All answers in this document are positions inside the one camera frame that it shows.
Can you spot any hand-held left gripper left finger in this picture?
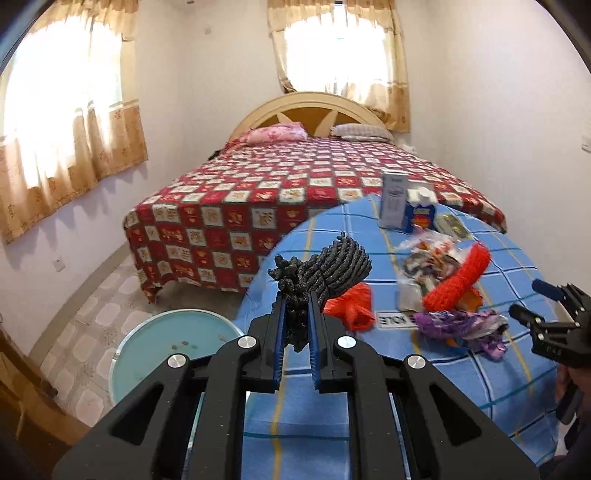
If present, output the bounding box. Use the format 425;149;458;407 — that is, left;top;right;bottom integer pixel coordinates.
52;291;289;480

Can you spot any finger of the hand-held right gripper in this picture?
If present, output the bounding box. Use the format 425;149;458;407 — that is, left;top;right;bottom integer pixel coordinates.
531;278;589;321
509;304;580;334

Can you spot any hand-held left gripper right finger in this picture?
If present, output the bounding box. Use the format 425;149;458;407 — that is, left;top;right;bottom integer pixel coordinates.
307;291;541;480

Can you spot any orange plastic bag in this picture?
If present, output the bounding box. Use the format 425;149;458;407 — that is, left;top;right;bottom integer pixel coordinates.
323;282;376;332

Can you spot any black rope bundle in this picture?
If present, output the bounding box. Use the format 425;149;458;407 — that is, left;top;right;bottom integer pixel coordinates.
272;231;372;352

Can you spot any clear bag of wrappers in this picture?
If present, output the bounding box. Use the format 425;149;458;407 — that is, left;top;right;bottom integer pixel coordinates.
397;231;467;310

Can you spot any teal metal basin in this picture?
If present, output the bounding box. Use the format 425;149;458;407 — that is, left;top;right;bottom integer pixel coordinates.
110;308;245;423

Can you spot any person's right hand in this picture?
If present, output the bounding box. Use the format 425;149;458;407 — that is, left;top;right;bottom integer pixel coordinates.
555;364;573;404

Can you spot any red mesh net roll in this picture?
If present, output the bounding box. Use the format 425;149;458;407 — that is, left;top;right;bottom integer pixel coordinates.
422;242;491;313

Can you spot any purple crumpled wrapper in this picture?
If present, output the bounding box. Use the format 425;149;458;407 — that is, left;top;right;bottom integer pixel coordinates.
413;308;509;360

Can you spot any white printed label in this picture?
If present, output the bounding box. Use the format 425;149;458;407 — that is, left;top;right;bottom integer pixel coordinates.
376;311;419;330

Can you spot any blue plaid table cloth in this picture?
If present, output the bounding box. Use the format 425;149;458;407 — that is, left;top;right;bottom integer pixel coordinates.
233;191;561;467

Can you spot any green printed packet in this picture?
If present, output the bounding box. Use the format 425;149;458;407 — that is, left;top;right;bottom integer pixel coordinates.
434;213;472;241

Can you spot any small blue box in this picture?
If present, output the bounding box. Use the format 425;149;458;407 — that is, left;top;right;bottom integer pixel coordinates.
404;203;437;234

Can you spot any bed with red quilt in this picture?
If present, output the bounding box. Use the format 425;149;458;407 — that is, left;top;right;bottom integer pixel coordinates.
122;136;509;303

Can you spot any white crumpled tissue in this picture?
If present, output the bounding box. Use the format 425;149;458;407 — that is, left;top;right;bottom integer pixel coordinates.
406;182;437;206

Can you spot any tall white carton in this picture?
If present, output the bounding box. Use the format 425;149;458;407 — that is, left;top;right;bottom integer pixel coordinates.
379;171;409;229

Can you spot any pink floral pillow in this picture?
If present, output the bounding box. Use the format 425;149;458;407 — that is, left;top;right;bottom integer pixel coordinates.
235;122;309;147

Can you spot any striped grey pillow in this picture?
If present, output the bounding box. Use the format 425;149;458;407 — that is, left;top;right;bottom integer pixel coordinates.
330;124;395;143

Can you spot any cream wooden headboard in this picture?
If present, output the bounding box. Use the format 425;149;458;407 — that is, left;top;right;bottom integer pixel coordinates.
227;91;389;141

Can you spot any narrow beige curtain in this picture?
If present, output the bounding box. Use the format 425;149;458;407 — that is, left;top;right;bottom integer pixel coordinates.
267;0;411;134

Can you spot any cardboard box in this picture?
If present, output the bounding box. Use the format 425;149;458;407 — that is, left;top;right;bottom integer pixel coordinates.
0;318;90;464

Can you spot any wide beige curtain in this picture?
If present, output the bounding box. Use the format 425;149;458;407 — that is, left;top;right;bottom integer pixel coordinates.
0;0;149;245

